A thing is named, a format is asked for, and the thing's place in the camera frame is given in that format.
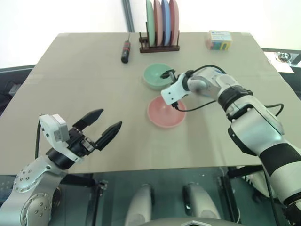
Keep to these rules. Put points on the grey aluminium profile post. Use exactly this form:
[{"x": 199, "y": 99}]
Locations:
[{"x": 128, "y": 15}]

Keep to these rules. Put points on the green bowl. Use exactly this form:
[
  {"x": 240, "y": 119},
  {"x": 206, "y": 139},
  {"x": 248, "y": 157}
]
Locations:
[{"x": 152, "y": 76}]

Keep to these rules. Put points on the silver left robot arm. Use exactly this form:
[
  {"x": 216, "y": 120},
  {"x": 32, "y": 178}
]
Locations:
[{"x": 28, "y": 180}]

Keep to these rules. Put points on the silver robot chest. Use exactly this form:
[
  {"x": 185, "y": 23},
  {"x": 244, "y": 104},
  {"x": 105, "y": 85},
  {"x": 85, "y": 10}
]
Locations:
[{"x": 185, "y": 222}]

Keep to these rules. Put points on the pink plate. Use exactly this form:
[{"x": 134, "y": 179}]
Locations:
[{"x": 158, "y": 23}]

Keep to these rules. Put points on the pink bowl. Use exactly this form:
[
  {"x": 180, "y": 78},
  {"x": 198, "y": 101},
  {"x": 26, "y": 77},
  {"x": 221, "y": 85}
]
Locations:
[{"x": 162, "y": 113}]

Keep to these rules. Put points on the green plate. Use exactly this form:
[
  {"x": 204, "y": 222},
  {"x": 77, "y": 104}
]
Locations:
[{"x": 150, "y": 23}]

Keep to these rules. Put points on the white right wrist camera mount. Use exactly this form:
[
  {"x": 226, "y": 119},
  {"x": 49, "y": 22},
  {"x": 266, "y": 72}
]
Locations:
[{"x": 175, "y": 90}]

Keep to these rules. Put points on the white paper sheet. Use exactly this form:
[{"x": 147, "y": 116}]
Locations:
[{"x": 281, "y": 66}]

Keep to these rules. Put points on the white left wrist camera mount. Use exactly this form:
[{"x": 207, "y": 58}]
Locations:
[{"x": 50, "y": 128}]

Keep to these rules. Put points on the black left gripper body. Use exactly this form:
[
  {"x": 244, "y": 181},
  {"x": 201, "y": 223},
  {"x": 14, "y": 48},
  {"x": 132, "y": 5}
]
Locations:
[{"x": 78, "y": 141}]

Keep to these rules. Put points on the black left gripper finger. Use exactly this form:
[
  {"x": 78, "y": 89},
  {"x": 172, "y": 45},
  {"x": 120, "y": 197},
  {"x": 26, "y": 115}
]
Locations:
[
  {"x": 90, "y": 116},
  {"x": 110, "y": 133}
]

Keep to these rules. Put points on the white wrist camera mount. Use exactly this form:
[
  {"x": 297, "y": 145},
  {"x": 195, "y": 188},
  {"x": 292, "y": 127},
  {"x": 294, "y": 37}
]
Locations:
[
  {"x": 50, "y": 128},
  {"x": 175, "y": 90}
]

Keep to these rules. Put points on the blue plate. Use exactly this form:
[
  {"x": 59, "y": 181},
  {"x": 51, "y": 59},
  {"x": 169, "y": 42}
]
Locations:
[{"x": 166, "y": 23}]

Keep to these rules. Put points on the dark wooden plate rack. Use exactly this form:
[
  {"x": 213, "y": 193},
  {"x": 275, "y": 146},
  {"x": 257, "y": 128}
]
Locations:
[{"x": 158, "y": 49}]

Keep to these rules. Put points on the red plate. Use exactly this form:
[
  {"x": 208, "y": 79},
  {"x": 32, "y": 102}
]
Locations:
[{"x": 174, "y": 22}]

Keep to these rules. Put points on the clear box of coloured items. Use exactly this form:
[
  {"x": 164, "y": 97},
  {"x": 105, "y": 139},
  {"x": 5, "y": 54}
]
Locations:
[{"x": 218, "y": 40}]

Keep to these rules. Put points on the black red screwdriver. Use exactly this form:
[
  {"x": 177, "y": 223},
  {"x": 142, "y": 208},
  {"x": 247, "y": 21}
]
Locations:
[{"x": 125, "y": 53}]

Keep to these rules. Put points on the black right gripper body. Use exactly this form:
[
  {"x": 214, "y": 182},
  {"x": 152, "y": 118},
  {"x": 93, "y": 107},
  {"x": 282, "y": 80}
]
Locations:
[{"x": 174, "y": 76}]

